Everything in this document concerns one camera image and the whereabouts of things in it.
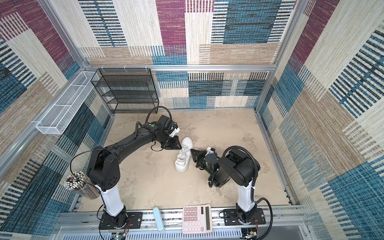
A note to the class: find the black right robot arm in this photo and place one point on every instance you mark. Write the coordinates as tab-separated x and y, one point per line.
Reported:
237	164

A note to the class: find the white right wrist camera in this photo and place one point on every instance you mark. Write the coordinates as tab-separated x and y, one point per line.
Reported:
211	150

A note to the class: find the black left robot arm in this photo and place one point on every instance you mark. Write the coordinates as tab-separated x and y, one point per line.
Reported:
104	166

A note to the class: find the white shoelace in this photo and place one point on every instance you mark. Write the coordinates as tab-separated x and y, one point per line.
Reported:
183	158

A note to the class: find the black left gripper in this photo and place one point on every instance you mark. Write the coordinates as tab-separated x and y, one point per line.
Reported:
175	145

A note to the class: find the cup of coloured pencils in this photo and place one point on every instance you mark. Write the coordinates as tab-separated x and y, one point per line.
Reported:
79	183

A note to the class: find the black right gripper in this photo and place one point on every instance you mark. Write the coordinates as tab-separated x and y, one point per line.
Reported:
196	156

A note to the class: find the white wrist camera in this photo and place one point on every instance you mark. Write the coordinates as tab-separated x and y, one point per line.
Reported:
211	150
174	132

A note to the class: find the white sneaker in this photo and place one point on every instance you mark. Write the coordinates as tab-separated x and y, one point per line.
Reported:
186	143

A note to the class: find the pink calculator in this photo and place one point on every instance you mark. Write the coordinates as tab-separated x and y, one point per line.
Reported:
197	219

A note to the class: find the black wire mesh shelf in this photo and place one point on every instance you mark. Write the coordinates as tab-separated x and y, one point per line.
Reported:
126	90

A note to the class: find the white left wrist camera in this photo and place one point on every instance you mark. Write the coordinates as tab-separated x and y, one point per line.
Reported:
174	132

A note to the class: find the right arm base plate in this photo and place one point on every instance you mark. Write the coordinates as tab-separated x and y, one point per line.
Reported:
232	217

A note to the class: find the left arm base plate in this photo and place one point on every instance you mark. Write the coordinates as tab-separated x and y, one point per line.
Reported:
129	220

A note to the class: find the white wire mesh basket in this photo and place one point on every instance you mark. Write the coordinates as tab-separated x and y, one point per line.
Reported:
60	115

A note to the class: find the light blue case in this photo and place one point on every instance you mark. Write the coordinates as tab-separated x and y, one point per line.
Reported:
158	219

